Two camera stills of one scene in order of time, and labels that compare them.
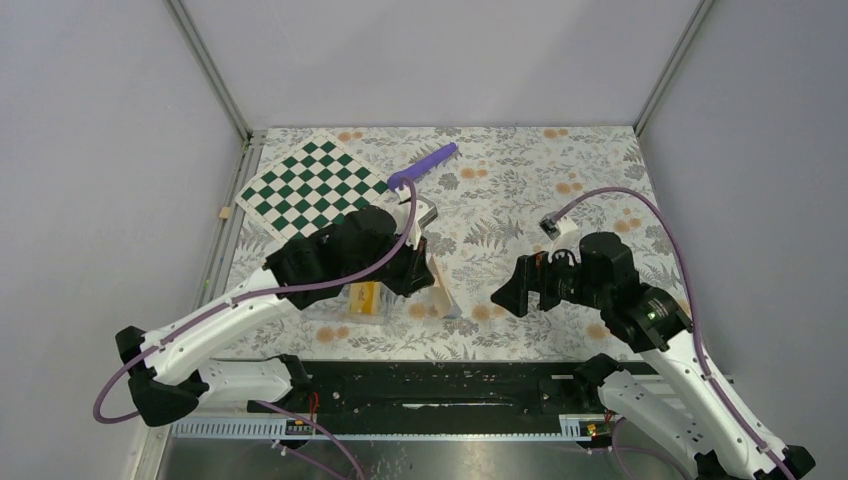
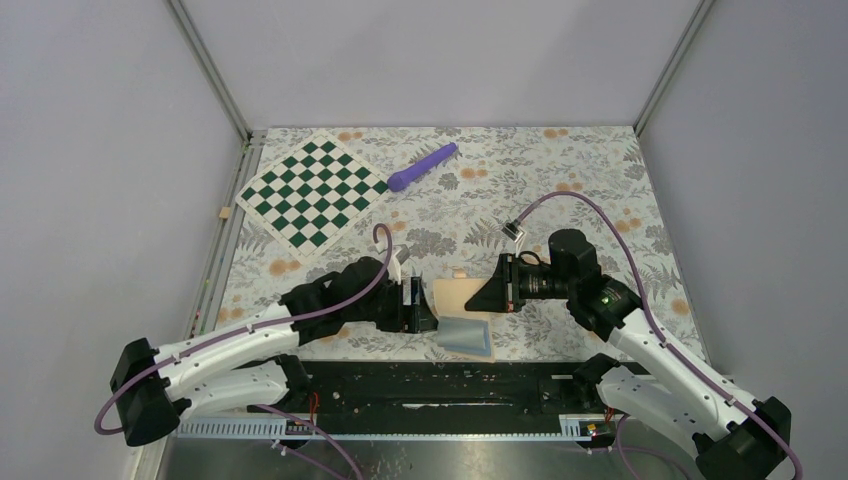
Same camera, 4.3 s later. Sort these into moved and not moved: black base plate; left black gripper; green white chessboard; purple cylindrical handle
Moved: left black gripper
Not moved: purple cylindrical handle; green white chessboard; black base plate
